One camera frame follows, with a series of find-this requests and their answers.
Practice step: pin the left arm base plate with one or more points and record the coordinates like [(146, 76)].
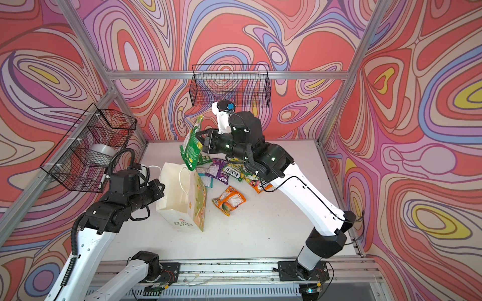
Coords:
[(163, 273)]

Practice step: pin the white paper bag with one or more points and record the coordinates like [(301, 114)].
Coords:
[(183, 205)]

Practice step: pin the black wire basket back wall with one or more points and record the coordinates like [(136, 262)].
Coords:
[(246, 85)]

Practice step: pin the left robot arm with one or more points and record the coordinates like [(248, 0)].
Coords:
[(94, 231)]

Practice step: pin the purple snack bag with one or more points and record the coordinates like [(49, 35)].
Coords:
[(215, 170)]

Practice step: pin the orange snack bag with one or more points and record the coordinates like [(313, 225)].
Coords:
[(229, 200)]

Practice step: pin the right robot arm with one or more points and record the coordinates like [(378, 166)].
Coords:
[(274, 165)]

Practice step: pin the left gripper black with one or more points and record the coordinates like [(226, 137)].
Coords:
[(158, 192)]

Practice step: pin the teal snack bag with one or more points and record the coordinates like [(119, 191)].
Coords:
[(207, 181)]

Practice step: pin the orange Fox's candy bag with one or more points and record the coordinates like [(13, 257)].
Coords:
[(256, 183)]

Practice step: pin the black wire basket wall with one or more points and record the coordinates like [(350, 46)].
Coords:
[(80, 163), (246, 85)]

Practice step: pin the green yellow Fox's candy bag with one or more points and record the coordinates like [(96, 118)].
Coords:
[(235, 170)]

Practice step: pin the green snack bag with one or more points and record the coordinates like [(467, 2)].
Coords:
[(191, 149)]

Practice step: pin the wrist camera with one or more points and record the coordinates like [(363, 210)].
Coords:
[(223, 110), (144, 170)]

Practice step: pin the black wire basket left wall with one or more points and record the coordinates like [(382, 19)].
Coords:
[(80, 163)]

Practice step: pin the silver tape roll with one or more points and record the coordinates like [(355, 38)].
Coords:
[(100, 151)]

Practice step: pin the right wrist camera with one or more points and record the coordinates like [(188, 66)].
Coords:
[(223, 110)]

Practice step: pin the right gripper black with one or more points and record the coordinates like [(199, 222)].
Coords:
[(211, 145)]

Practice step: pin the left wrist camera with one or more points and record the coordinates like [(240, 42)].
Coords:
[(144, 170)]

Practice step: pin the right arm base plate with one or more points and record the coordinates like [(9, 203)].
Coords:
[(290, 271)]

